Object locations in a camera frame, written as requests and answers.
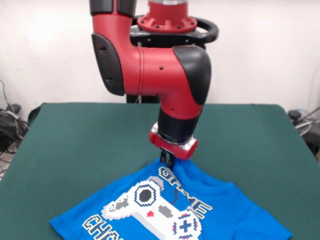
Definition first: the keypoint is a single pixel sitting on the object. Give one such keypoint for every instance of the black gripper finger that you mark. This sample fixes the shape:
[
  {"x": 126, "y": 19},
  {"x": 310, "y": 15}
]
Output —
[
  {"x": 163, "y": 156},
  {"x": 172, "y": 161}
]

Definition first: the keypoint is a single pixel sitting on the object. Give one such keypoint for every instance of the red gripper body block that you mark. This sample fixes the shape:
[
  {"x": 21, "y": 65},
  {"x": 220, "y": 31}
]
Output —
[{"x": 175, "y": 147}]

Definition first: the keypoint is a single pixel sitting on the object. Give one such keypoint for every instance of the blue printed T-shirt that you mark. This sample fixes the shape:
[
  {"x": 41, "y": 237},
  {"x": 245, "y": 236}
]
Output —
[{"x": 225, "y": 205}]

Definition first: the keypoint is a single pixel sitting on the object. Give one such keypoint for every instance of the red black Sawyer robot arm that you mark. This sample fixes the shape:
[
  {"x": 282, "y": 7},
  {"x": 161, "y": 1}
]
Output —
[{"x": 155, "y": 70}]

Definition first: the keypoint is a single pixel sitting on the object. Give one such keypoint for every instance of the dark green table cloth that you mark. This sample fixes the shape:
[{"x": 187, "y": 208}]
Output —
[{"x": 75, "y": 150}]

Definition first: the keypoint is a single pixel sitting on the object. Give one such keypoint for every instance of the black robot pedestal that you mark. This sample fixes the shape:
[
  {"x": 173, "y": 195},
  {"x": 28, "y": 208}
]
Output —
[{"x": 200, "y": 35}]

